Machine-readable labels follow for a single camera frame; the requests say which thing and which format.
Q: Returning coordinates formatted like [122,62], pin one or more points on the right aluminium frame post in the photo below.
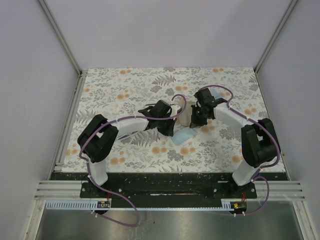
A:
[276,34]

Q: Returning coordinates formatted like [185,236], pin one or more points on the left aluminium frame post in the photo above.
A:
[59,35]

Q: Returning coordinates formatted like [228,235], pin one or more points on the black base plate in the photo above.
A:
[207,185]

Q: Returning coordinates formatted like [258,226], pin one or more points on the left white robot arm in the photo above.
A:
[97,139]

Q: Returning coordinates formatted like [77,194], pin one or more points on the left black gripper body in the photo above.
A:
[164,126]

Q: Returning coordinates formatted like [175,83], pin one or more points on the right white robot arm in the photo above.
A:
[259,142]

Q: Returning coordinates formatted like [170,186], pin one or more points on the blue cleaning cloth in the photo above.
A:
[183,135]
[215,94]

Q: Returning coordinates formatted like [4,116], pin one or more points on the white frame sunglasses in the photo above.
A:
[126,135]

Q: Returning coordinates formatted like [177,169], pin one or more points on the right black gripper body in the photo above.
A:
[198,118]

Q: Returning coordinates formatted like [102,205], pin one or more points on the aluminium frame post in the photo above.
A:
[276,34]
[59,35]

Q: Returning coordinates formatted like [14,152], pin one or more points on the pink glasses case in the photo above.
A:
[184,119]

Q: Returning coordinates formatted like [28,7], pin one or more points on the floral table mat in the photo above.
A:
[120,92]

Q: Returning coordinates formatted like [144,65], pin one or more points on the white cable duct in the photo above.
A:
[112,204]

